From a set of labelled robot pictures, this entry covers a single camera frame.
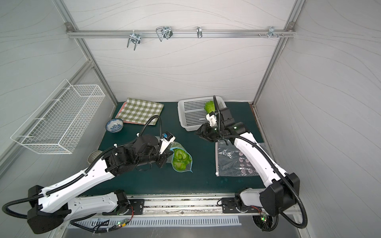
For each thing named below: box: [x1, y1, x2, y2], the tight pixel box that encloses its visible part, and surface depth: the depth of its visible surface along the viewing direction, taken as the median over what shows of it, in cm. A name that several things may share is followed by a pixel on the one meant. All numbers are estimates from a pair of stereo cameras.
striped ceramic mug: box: [87, 149, 103, 165], surface depth 88 cm
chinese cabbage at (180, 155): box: [172, 148, 192, 164], surface depth 75 cm
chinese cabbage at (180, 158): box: [172, 148, 192, 172], surface depth 75 cm
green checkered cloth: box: [115, 97, 165, 126], surface depth 117 cm
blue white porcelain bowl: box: [105, 118, 124, 133], surface depth 106 cm
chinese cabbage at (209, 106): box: [204, 100, 216, 115], surface depth 110 cm
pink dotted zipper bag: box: [214, 139, 260, 177], surface depth 90 cm
